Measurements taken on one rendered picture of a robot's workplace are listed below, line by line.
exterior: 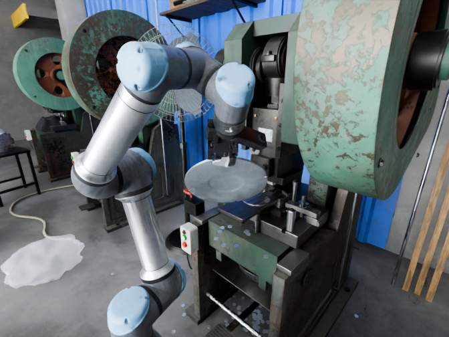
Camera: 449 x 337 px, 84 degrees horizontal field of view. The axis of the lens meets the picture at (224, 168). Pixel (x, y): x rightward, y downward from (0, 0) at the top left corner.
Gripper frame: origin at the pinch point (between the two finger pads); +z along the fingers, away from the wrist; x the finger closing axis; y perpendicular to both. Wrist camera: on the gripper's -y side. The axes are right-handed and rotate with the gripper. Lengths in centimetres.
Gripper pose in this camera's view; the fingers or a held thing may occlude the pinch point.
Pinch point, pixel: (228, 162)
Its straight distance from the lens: 78.1
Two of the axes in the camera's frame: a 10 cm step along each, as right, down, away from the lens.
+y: -9.9, 0.4, -1.2
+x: 0.9, 9.0, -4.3
